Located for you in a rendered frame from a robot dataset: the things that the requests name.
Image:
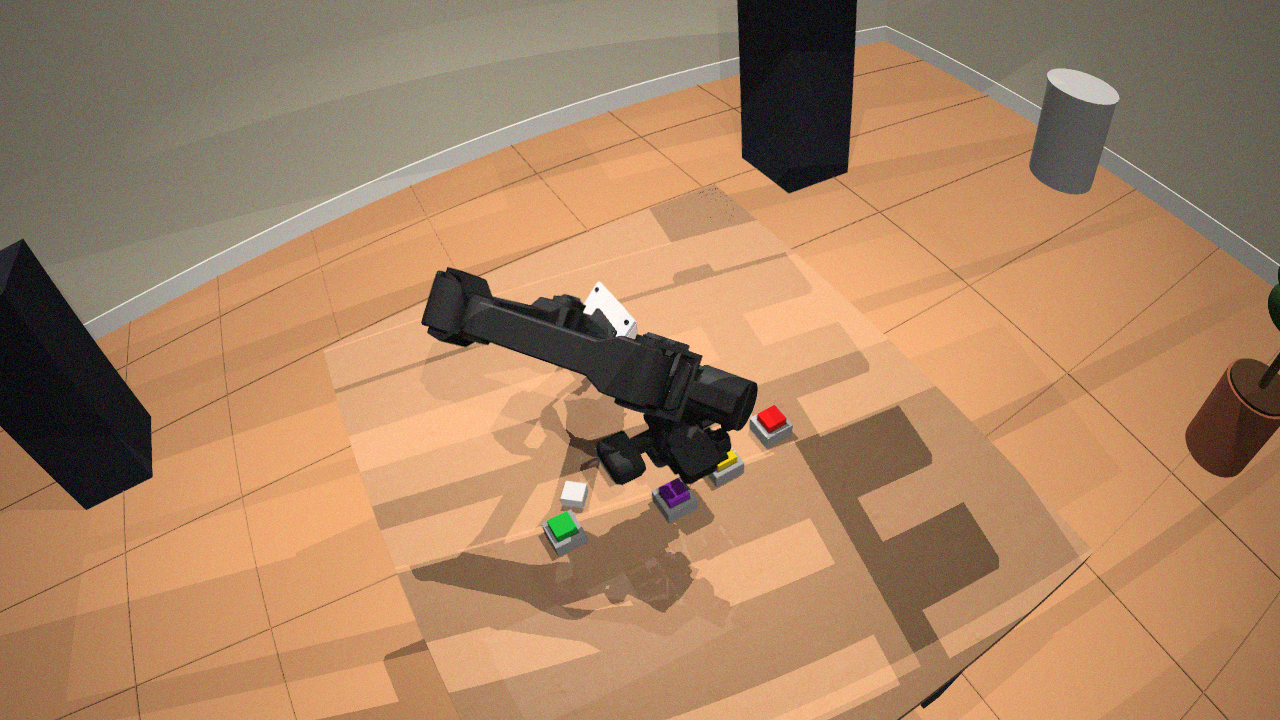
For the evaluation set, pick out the red button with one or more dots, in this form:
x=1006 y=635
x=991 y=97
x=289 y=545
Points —
x=771 y=426

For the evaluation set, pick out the yellow button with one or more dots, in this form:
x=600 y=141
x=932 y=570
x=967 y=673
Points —
x=728 y=469

